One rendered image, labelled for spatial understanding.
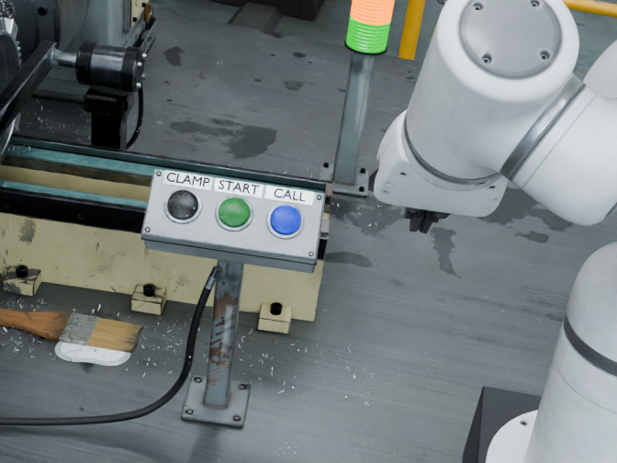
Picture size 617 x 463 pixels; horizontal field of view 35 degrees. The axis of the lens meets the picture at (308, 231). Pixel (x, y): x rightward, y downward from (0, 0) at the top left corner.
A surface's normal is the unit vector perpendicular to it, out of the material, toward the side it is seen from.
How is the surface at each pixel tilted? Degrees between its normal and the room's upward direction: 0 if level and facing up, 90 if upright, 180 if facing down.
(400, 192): 131
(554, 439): 93
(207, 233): 40
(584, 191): 92
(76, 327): 0
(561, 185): 95
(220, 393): 90
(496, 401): 4
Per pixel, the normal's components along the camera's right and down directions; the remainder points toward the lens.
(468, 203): -0.07, 0.96
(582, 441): -0.65, 0.38
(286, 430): 0.13, -0.83
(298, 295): -0.07, 0.53
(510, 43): 0.05, -0.30
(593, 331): -0.86, 0.22
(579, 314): -0.95, 0.11
